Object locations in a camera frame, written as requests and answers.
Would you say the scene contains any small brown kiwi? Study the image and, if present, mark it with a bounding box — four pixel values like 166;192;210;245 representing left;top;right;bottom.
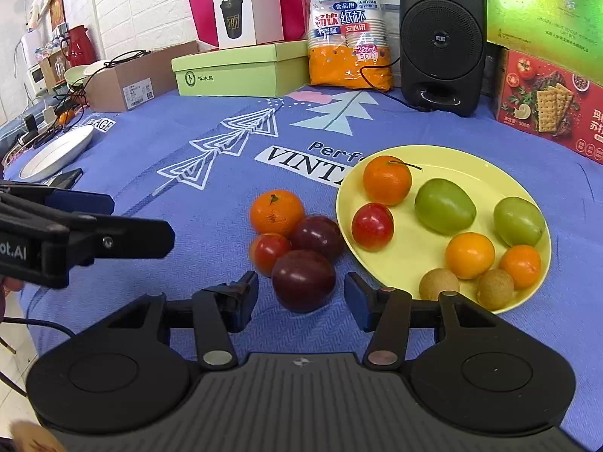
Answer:
477;269;515;307
419;268;461;301

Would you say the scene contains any black speaker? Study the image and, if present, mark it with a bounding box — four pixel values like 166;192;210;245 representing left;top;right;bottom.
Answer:
399;0;487;118

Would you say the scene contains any white oval dish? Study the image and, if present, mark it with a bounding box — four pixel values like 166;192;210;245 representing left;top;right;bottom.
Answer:
19;125;95;183

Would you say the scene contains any red tomato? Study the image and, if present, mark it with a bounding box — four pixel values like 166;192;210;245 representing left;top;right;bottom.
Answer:
351;202;395;252
249;233;293;278

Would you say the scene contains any black cable on cardboard box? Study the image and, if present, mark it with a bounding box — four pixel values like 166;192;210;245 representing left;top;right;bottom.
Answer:
66;49;152;90

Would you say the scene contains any yellow-orange round orange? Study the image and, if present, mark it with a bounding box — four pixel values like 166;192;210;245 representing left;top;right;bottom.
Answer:
445;232;496;280
498;244;542;290

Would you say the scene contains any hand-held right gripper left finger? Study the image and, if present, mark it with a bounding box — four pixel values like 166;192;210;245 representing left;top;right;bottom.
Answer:
106;270;261;372

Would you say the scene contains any shiny green gift box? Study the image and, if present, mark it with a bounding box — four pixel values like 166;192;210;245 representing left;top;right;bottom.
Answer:
485;0;603;64

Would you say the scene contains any yellow plastic plate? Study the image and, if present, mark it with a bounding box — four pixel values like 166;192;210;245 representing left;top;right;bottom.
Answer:
335;145;552;315

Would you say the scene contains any pale green bowl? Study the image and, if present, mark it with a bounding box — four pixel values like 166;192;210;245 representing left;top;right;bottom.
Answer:
63;66;90;88

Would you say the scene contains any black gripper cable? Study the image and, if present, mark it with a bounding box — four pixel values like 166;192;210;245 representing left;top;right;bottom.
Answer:
0;316;78;340

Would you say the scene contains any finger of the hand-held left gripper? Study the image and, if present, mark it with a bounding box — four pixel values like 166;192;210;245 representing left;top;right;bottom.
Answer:
68;213;176;265
44;187;115;216

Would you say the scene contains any large green jujube fruit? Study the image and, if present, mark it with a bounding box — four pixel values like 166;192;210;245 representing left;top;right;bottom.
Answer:
415;178;478;235

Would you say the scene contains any white appliance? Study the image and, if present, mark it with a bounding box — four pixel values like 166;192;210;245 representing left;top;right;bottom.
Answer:
19;32;48;89

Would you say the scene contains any orange pack of paper cups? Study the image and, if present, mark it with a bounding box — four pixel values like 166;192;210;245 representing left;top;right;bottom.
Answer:
299;0;394;92

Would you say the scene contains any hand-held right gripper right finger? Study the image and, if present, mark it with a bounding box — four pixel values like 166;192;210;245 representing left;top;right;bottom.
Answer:
344;270;500;371

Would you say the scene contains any light green lidded box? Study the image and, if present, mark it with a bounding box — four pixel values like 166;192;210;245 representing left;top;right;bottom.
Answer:
170;40;312;99

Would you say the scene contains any dark purple plum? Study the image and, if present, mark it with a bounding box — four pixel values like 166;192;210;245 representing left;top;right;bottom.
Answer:
272;249;337;314
289;215;346;263

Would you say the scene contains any pink tote bag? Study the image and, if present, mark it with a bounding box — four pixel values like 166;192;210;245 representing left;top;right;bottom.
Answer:
180;0;307;52

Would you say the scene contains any brown cardboard box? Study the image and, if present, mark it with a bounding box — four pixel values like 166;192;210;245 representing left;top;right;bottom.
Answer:
85;40;201;113

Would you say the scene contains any red cracker box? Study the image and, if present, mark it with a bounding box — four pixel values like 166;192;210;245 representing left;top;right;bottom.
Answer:
492;46;603;165

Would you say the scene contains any black speaker cable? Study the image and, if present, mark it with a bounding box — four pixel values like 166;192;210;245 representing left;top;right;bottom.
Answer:
360;63;434;114

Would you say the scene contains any orange mandarin with stem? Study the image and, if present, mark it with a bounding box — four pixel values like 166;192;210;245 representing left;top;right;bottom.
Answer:
363;155;423;206

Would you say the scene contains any blue printed tablecloth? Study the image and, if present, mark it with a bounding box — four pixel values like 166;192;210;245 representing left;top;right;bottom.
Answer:
0;82;603;452

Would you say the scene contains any white box with cup print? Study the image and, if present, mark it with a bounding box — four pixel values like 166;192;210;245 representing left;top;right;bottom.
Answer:
211;0;286;50

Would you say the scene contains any red thermos jug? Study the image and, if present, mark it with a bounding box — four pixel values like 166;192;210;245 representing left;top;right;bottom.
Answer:
60;25;97;67

